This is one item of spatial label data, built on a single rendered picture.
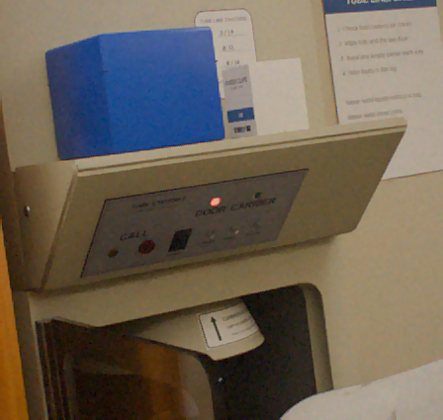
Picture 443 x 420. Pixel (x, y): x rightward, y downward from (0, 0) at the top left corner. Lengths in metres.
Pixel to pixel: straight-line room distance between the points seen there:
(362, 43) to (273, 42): 0.63
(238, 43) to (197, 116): 0.17
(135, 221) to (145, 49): 0.13
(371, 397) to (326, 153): 0.32
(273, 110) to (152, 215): 0.14
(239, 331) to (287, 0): 0.31
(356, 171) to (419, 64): 0.76
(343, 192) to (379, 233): 0.68
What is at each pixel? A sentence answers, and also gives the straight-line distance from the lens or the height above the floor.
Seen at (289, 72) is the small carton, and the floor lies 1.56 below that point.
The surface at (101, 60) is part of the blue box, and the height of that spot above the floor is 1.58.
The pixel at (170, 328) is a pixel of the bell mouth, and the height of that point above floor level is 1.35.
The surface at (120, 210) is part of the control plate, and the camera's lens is 0.93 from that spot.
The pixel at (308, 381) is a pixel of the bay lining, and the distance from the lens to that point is 1.18.
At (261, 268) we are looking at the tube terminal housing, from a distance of 1.10.
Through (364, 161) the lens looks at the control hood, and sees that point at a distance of 1.06.
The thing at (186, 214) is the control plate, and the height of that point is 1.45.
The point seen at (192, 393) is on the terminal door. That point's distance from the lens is 0.73.
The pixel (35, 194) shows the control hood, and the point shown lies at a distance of 0.95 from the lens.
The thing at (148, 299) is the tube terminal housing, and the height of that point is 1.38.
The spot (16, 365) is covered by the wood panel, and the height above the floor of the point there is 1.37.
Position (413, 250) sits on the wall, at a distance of 1.79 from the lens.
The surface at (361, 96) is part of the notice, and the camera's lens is 1.73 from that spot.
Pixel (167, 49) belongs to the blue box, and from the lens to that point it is 0.93.
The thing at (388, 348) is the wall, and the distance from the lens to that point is 1.76.
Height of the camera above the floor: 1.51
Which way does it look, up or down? 3 degrees down
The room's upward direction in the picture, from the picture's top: 7 degrees counter-clockwise
